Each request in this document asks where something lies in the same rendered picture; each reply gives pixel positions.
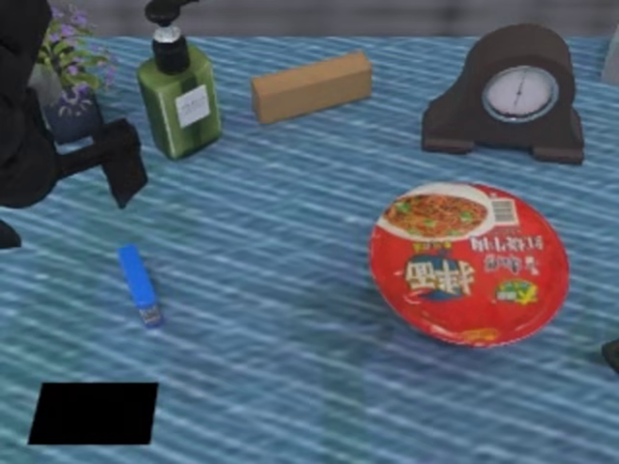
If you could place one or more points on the green pump soap bottle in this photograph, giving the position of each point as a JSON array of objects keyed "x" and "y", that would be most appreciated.
[{"x": 179, "y": 101}]

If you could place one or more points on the red instant noodle bowl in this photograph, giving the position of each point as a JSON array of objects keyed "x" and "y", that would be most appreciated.
[{"x": 466, "y": 263}]

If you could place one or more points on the blue striped tablecloth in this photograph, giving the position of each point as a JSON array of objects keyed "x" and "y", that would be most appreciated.
[{"x": 300, "y": 290}]

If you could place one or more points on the potted purple flower plant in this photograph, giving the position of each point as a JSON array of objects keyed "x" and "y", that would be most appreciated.
[{"x": 72, "y": 82}]

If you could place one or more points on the blue USB stick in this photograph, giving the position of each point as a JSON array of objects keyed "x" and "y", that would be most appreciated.
[{"x": 139, "y": 285}]

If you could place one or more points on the brown mantel clock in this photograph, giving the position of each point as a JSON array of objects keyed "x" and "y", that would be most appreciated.
[{"x": 508, "y": 96}]

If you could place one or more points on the tan wooden block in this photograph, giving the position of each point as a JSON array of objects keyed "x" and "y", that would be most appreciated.
[{"x": 309, "y": 87}]

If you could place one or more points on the black pad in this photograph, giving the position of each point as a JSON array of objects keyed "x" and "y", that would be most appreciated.
[{"x": 94, "y": 413}]

